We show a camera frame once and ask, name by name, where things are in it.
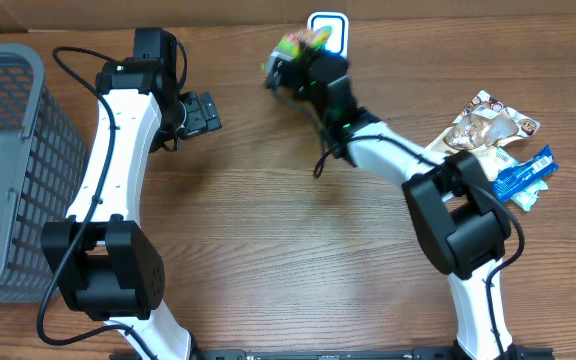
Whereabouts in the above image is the green snack packet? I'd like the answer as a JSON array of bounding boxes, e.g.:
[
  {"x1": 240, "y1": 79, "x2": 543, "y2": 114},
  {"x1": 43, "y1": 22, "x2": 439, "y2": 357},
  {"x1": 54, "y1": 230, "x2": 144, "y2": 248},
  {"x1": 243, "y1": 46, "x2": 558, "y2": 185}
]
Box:
[{"x1": 262, "y1": 26, "x2": 332, "y2": 72}]

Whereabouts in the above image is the beige pastry snack packet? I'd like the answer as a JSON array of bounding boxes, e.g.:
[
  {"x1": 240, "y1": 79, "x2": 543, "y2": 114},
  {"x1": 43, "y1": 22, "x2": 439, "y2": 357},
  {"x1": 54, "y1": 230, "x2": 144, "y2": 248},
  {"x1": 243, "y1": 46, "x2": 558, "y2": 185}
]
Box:
[{"x1": 426, "y1": 90, "x2": 541, "y2": 181}]

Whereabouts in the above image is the blue oreo packet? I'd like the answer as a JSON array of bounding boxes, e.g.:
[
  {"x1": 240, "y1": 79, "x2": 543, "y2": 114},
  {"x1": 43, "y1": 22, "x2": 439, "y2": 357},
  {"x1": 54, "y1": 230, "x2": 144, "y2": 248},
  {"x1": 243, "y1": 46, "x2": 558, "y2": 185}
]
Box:
[{"x1": 490, "y1": 144, "x2": 560, "y2": 205}]

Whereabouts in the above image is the white snack packet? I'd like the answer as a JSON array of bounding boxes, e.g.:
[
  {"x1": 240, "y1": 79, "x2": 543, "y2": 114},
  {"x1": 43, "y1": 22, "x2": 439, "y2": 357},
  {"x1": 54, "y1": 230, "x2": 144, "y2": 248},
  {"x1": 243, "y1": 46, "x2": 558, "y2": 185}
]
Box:
[{"x1": 495, "y1": 147, "x2": 550, "y2": 213}]

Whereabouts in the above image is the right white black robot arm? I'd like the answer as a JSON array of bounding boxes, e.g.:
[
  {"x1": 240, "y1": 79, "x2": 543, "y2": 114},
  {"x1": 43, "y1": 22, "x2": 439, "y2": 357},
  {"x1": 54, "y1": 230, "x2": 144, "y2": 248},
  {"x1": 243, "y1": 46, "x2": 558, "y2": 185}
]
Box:
[{"x1": 266, "y1": 49, "x2": 513, "y2": 359}]

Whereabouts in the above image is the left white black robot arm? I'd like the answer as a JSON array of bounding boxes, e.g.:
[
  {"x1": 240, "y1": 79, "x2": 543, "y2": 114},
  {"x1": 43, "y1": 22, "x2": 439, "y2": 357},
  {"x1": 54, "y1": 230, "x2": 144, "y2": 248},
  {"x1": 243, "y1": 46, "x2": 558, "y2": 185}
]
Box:
[{"x1": 36, "y1": 28, "x2": 222, "y2": 359}]

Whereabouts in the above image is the white barcode scanner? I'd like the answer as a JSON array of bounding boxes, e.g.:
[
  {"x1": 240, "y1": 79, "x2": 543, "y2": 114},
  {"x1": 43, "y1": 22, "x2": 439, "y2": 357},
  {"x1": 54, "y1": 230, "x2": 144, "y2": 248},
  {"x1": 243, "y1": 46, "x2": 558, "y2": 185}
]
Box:
[{"x1": 307, "y1": 11, "x2": 349, "y2": 58}]

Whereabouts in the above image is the grey plastic mesh basket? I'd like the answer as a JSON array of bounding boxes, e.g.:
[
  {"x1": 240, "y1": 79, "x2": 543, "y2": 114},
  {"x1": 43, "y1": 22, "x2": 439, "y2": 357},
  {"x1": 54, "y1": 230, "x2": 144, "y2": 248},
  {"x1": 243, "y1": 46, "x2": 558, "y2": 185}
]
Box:
[{"x1": 0, "y1": 44, "x2": 87, "y2": 303}]

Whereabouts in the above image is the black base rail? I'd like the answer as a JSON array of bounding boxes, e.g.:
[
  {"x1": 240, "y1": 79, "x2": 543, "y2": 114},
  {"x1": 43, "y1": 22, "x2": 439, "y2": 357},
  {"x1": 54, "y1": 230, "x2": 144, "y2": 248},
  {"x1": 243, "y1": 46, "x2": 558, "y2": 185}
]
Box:
[{"x1": 109, "y1": 345, "x2": 555, "y2": 360}]

